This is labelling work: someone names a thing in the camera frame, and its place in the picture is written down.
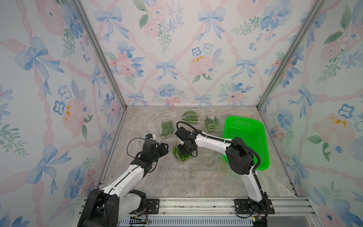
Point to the left aluminium corner post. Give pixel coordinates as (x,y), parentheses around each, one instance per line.
(84,20)

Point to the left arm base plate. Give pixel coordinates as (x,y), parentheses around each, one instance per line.
(137,205)

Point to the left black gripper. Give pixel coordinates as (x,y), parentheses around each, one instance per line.
(163,150)

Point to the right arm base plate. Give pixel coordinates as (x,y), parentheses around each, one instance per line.
(247,206)

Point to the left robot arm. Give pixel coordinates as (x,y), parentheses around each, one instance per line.
(108,206)

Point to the aluminium front rail frame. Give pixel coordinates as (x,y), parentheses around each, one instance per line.
(221,212)

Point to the clear pepper container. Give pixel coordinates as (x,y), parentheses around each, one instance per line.
(167,128)
(191,117)
(178,154)
(212,123)

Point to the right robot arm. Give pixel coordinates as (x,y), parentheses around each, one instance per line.
(242,159)

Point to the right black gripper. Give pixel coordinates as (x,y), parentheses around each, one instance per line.
(183,152)

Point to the bright green plastic basket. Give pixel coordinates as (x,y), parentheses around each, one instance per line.
(252,132)

